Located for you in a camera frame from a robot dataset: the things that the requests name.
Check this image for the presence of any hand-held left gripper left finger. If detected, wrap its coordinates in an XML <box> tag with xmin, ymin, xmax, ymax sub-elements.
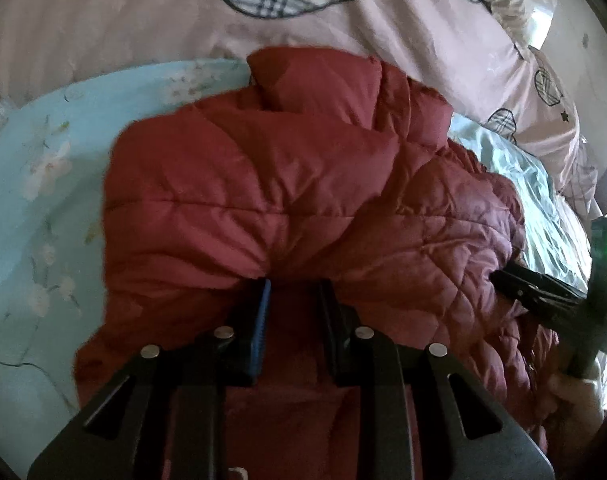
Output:
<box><xmin>27</xmin><ymin>278</ymin><xmax>274</xmax><ymax>480</ymax></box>

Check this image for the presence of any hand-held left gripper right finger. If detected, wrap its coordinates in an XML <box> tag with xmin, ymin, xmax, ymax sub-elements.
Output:
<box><xmin>317</xmin><ymin>279</ymin><xmax>557</xmax><ymax>480</ymax></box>

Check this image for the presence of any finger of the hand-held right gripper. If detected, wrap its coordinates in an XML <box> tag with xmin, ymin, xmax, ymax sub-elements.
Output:
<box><xmin>488</xmin><ymin>261</ymin><xmax>593</xmax><ymax>319</ymax></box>

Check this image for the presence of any red quilted jacket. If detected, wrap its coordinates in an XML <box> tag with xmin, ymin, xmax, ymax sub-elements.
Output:
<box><xmin>73</xmin><ymin>46</ymin><xmax>559</xmax><ymax>480</ymax></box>

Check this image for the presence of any person's right hand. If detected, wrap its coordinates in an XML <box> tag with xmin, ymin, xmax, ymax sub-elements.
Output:
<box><xmin>544</xmin><ymin>371</ymin><xmax>607</xmax><ymax>438</ymax></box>

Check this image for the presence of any light blue floral bed sheet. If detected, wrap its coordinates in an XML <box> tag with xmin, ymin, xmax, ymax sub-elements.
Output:
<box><xmin>0</xmin><ymin>57</ymin><xmax>607</xmax><ymax>476</ymax></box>

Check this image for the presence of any pink duvet with plaid hearts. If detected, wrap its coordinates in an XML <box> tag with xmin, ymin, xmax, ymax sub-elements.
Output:
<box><xmin>0</xmin><ymin>0</ymin><xmax>599</xmax><ymax>211</ymax></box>

